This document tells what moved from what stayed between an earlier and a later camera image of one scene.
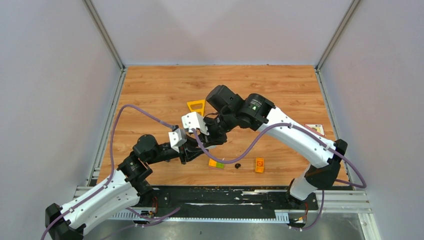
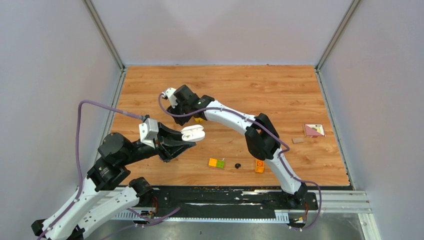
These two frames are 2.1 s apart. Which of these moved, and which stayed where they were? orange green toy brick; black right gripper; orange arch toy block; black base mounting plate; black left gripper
Moved: black left gripper; black right gripper
Stayed: orange green toy brick; orange arch toy block; black base mounting plate
